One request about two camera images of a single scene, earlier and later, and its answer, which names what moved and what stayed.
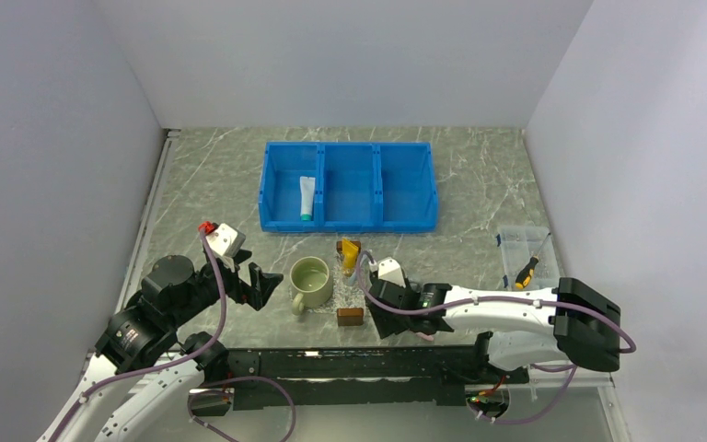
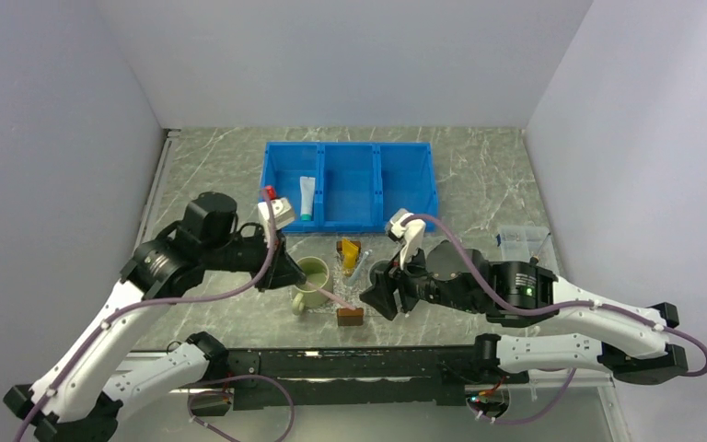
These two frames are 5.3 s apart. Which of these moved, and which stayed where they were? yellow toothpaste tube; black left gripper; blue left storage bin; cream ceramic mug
Moved: black left gripper
Stayed: yellow toothpaste tube; cream ceramic mug; blue left storage bin
